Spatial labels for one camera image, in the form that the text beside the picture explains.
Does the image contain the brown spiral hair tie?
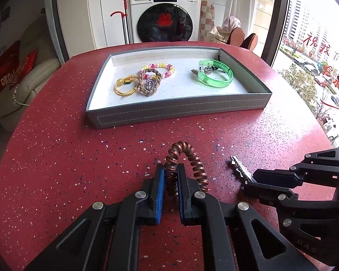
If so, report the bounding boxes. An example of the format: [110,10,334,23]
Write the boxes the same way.
[164,141,210,201]

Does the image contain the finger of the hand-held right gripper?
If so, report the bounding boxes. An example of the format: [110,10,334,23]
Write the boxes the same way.
[244,181,339,266]
[254,145,339,189]

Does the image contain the cream sofa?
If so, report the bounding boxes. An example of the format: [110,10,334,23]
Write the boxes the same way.
[0,58,61,120]

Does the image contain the green translucent bangle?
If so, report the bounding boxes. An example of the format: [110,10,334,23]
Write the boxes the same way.
[198,59,234,87]

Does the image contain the grey jewelry tray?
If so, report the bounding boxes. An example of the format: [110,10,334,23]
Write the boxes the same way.
[86,47,272,130]

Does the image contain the dark window frame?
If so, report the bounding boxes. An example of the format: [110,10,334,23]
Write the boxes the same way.
[261,0,292,66]

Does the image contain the yellow hair tie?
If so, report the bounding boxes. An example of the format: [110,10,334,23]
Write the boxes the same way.
[114,75,139,97]

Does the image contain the pink cloth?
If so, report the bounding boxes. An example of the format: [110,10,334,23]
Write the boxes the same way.
[223,16,242,34]

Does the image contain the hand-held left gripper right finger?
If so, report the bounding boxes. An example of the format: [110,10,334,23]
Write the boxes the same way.
[177,164,311,271]

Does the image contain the brown braided silver charm bracelet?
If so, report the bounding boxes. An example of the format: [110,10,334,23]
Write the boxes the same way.
[137,68,162,97]

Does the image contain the white cabinet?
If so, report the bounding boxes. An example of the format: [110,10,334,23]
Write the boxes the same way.
[56,0,130,52]

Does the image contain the beige bag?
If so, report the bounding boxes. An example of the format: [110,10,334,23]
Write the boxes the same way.
[209,26,229,43]

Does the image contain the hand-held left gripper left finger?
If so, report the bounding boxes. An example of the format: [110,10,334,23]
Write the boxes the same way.
[25,164,167,271]

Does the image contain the silver spiked hair clip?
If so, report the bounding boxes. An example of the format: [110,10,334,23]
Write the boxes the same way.
[229,155,256,186]

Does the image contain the red handled mop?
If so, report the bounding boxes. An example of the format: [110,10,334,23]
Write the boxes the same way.
[110,0,132,44]

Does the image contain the pink yellow beaded bracelet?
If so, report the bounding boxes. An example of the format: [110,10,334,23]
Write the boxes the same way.
[140,62,176,80]

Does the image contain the red printed cushion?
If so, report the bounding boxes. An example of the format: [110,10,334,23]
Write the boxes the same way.
[0,40,38,92]

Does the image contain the brown slipper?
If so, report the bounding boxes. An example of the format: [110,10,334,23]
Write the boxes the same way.
[241,33,258,52]
[227,27,245,46]

